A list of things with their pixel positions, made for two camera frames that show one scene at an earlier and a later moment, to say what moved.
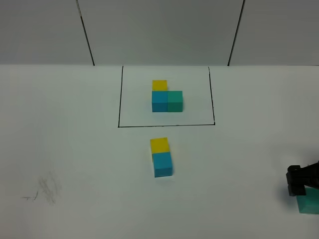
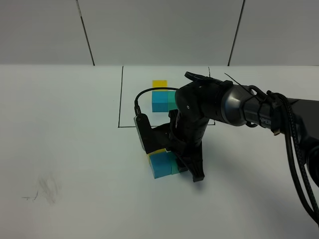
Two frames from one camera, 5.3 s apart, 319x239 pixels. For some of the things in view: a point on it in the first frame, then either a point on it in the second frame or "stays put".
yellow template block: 158,85 stays put
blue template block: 159,101 stays put
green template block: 174,101 stays put
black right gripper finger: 297,177 -> 197,100
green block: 309,204 -> 174,162
